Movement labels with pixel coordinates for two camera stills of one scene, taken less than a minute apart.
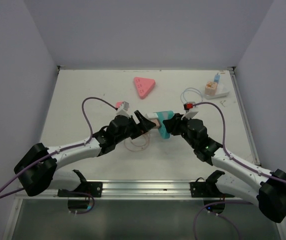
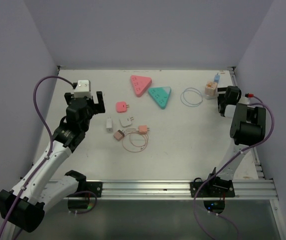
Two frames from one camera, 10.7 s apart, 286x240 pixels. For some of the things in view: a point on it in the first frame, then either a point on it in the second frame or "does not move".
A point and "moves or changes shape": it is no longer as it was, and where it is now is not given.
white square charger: x=152 y=115 moves or changes shape
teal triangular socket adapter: x=163 y=115 → x=160 y=95
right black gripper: x=172 y=124 → x=221 y=96
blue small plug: x=217 y=78 does not move
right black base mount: x=200 y=188 does not move
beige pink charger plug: x=156 y=121 moves or changes shape
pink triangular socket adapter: x=143 y=85 moves or changes shape
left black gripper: x=143 y=126 → x=98 y=107
